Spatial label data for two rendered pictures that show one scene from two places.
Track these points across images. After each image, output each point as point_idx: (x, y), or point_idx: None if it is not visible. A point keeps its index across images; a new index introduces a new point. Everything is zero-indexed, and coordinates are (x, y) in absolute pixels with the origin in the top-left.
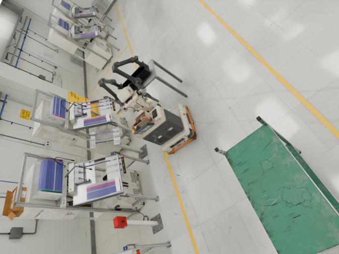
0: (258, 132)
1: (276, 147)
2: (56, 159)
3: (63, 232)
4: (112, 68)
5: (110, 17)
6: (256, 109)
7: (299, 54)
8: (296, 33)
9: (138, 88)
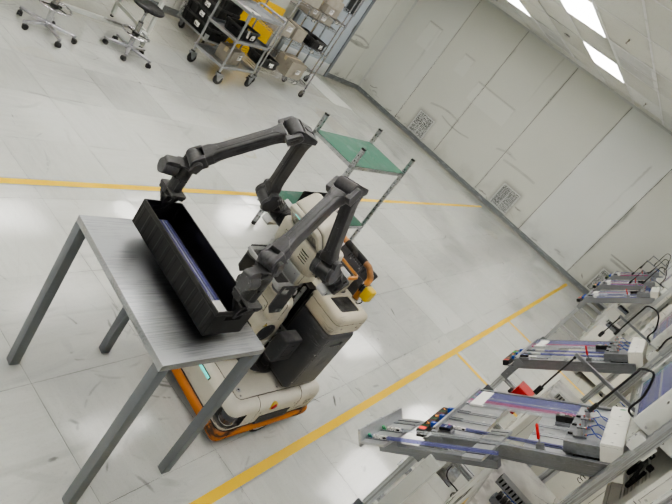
0: (324, 136)
1: (334, 136)
2: (663, 418)
3: None
4: (309, 132)
5: None
6: None
7: (97, 155)
8: (48, 136)
9: (286, 204)
